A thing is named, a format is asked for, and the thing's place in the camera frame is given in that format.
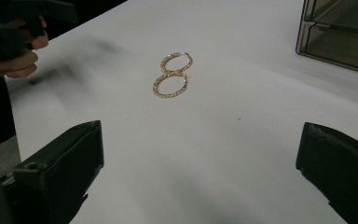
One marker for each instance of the gold hoop earring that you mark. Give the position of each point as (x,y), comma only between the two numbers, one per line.
(167,96)

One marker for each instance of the smoky transparent drawer box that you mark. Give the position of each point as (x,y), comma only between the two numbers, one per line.
(338,46)

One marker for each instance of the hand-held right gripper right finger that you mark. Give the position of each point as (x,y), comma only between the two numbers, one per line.
(341,168)

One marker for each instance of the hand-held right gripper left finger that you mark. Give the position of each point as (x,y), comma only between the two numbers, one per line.
(62,168)

